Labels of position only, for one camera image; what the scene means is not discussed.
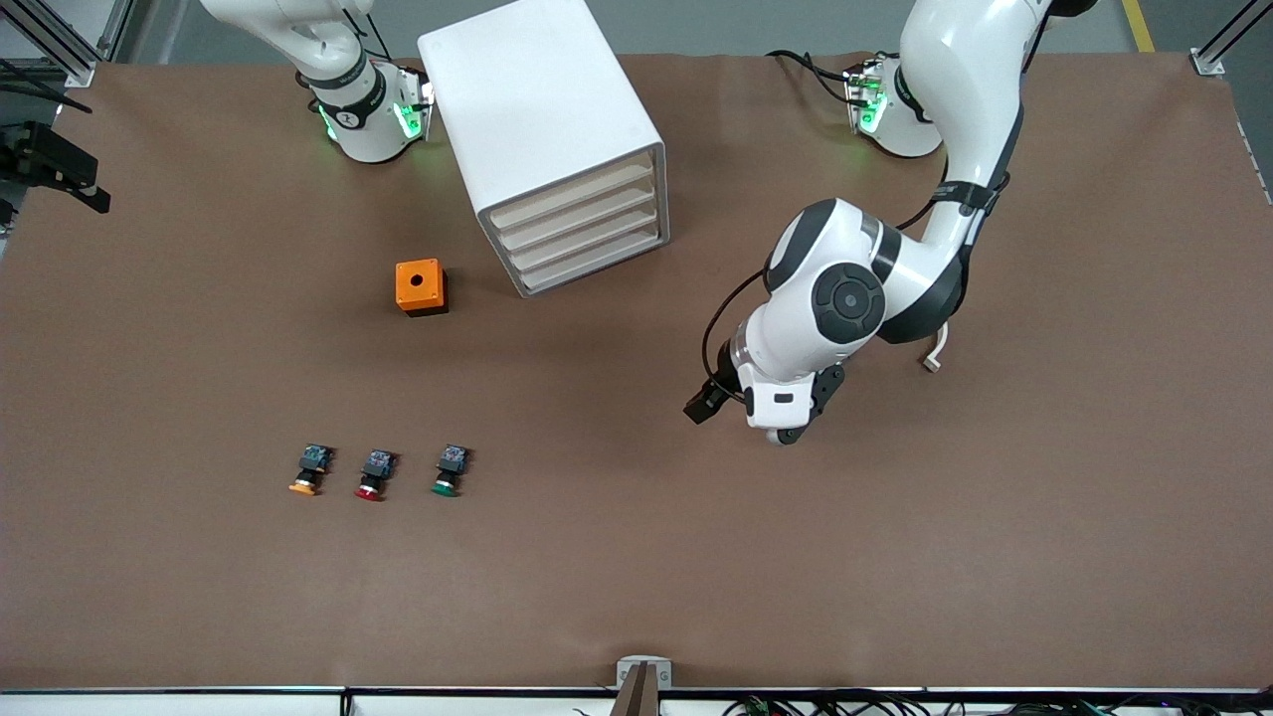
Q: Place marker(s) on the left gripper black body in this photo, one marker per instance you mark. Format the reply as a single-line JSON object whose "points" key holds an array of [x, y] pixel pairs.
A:
{"points": [[723, 383]]}

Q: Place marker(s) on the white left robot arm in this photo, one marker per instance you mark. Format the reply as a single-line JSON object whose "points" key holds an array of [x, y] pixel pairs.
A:
{"points": [[955, 99]]}

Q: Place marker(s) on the red mushroom push button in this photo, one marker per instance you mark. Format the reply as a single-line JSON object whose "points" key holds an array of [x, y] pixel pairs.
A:
{"points": [[378, 463]]}

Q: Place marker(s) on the white curved clamp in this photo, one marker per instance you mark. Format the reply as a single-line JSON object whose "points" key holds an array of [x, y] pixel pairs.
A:
{"points": [[932, 363]]}

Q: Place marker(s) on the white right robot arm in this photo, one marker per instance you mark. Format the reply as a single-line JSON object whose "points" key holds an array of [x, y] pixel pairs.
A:
{"points": [[348, 99]]}

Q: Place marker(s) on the orange button enclosure box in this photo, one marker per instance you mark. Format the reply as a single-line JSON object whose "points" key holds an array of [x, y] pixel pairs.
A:
{"points": [[428, 293]]}

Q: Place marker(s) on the yellow mushroom push button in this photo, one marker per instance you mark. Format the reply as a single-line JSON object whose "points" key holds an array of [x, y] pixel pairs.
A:
{"points": [[316, 459]]}

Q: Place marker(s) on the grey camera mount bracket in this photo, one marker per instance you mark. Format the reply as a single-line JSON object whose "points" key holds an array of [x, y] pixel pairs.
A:
{"points": [[629, 668]]}

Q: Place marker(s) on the white table edge rail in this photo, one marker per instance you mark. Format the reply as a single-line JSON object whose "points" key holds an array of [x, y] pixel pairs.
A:
{"points": [[199, 704]]}

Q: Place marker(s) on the aluminium frame post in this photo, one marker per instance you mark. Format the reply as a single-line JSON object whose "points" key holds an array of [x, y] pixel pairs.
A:
{"points": [[1233, 30], [60, 45]]}

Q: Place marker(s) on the green mushroom push button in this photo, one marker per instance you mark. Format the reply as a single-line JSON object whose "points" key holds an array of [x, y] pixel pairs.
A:
{"points": [[453, 459]]}

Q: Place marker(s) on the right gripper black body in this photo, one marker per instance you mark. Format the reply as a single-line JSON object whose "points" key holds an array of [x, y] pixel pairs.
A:
{"points": [[40, 159]]}

